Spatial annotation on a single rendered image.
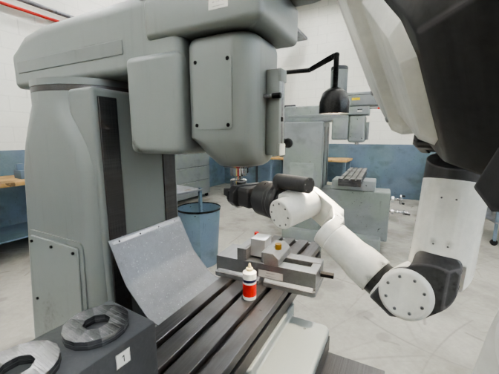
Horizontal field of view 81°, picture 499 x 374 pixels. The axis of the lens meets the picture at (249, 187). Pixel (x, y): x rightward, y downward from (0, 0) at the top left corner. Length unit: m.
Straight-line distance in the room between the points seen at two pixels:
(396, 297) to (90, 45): 1.00
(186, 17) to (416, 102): 0.62
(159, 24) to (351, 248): 0.68
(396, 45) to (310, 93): 7.32
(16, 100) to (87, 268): 4.19
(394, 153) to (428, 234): 6.69
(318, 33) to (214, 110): 7.15
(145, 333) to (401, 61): 0.47
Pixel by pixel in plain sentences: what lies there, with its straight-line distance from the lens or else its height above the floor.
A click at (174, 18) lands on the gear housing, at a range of 0.82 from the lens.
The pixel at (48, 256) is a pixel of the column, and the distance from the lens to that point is 1.20.
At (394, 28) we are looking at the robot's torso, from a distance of 0.26.
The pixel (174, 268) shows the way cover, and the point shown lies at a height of 0.92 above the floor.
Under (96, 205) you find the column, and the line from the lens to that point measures 0.97.
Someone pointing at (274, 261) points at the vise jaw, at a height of 1.00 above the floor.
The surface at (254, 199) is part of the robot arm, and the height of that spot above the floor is 1.24.
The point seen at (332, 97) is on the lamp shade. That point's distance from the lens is 0.74.
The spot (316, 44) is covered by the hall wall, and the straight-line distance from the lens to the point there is 7.76.
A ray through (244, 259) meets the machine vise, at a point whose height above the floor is 0.99.
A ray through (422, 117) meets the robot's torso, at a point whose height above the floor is 1.40.
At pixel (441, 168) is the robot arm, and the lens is 0.53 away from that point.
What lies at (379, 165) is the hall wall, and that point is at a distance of 7.23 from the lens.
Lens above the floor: 1.39
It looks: 10 degrees down
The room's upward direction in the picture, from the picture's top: straight up
